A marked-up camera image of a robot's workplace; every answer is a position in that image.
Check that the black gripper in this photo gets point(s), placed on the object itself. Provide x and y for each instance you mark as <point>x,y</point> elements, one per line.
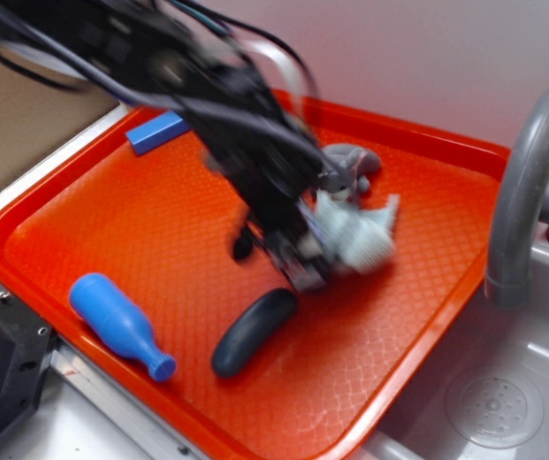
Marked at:
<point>271,160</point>

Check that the light blue cloth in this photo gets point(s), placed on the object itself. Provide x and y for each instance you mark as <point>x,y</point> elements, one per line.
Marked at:
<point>356,240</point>

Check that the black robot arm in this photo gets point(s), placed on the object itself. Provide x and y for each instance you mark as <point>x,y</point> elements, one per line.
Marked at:
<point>143,57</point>

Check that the dark grey oval pod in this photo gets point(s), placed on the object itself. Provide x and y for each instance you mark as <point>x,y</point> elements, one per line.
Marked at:
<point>251,330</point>

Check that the grey plush mouse toy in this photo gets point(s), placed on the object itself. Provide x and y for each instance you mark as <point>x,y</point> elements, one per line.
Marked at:
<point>345,175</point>

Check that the orange plastic tray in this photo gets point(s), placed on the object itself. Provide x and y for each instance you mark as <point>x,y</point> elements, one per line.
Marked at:
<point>161,226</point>

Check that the blue rectangular block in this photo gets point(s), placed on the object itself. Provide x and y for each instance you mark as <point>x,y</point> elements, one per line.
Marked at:
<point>157,132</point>

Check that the blue plastic bottle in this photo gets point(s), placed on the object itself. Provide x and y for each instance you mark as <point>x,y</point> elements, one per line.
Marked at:
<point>119,324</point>

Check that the grey sink basin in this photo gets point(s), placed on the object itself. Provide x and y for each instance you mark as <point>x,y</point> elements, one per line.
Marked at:
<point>417,427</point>

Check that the sink drain strainer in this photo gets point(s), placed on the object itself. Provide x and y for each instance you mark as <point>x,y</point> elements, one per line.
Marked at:
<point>494,407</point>

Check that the grey curved faucet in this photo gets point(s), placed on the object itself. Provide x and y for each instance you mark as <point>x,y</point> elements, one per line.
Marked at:
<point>522,203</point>

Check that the black box at left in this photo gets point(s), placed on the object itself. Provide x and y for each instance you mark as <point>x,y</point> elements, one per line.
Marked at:
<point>26,342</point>

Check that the brown cardboard panel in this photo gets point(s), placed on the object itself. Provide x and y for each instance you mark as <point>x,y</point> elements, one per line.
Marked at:
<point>36,119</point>

